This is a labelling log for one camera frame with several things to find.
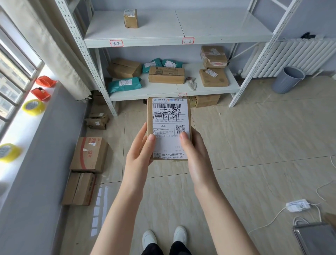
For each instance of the cardboard box under shelf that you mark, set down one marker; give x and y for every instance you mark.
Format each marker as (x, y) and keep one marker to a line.
(207, 101)

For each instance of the metal weighing scale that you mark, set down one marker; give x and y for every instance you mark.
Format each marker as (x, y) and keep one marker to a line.
(316, 239)

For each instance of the white wall radiator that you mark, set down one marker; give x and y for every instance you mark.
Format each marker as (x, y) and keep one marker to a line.
(288, 56)

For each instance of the small open cardboard box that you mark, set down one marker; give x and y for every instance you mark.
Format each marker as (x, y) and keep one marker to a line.
(97, 121)

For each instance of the small taped cardboard box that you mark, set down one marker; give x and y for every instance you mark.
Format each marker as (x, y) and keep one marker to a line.
(130, 18)

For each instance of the cardboard parcel with white label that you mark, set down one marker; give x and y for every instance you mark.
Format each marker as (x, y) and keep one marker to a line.
(169, 123)

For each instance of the plain flat cardboard box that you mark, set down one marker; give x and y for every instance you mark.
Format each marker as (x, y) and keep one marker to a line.
(123, 68)

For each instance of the large red-printed cardboard box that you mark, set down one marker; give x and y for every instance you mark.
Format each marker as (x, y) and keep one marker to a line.
(89, 155)

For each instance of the orange tape dispenser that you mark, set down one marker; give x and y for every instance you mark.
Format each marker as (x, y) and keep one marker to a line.
(40, 94)
(46, 81)

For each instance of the long cardboard box with label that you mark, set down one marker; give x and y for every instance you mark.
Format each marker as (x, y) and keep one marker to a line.
(166, 75)

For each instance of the small dark cardboard box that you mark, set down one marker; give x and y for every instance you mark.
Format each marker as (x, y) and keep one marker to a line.
(99, 99)

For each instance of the black object on radiator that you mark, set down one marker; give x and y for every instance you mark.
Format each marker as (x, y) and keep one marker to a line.
(308, 35)

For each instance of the person's left thumb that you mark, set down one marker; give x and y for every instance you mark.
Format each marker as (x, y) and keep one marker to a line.
(150, 145)

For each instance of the yellow packing tape roll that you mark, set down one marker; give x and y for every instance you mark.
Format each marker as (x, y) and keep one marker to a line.
(9, 153)
(33, 107)

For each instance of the red-bordered handwritten shelf label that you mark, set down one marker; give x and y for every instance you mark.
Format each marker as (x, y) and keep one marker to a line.
(188, 41)
(116, 43)

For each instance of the beige curtain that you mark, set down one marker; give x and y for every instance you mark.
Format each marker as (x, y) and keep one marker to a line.
(52, 39)

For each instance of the person's white right shoe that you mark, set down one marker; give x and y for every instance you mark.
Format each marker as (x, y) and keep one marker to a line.
(180, 234)

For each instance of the person's white shoe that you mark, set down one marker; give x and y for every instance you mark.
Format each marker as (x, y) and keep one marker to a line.
(149, 239)
(180, 234)

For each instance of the torn taped cardboard box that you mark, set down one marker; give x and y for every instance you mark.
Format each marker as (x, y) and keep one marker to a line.
(214, 56)

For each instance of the large teal plastic mailer bag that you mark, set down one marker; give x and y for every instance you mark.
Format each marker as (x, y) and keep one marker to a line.
(123, 84)

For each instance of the white metal shelf rack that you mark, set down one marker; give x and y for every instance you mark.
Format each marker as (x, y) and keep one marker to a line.
(168, 29)

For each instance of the flat square cardboard box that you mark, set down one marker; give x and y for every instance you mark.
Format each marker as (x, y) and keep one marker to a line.
(214, 78)

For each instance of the white power adapter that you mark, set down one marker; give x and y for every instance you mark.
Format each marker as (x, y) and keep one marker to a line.
(297, 205)

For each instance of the small red-bordered shelf label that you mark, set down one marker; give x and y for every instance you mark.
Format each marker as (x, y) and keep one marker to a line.
(182, 94)

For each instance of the grey plastic waste bin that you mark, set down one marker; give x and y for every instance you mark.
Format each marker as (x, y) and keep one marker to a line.
(287, 81)

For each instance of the person's right forearm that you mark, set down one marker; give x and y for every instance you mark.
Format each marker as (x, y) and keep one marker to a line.
(220, 218)

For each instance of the person's white left shoe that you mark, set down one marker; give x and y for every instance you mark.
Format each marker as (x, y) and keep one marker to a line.
(149, 239)

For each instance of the person's right hand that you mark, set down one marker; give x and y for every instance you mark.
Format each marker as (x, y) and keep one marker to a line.
(198, 163)

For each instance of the tall red-printed cardboard box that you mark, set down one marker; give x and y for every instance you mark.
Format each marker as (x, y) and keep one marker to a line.
(80, 188)

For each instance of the person's left hand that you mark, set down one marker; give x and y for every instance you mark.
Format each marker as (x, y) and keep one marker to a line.
(136, 155)

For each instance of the person's black trousers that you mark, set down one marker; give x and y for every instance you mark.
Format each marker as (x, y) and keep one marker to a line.
(168, 249)

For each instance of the person's left forearm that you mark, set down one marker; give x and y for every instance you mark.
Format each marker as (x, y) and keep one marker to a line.
(123, 210)

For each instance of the person's right thumb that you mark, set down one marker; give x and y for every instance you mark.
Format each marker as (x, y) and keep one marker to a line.
(185, 144)

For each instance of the window with grey frame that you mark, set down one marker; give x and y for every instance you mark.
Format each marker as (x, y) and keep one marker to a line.
(13, 76)

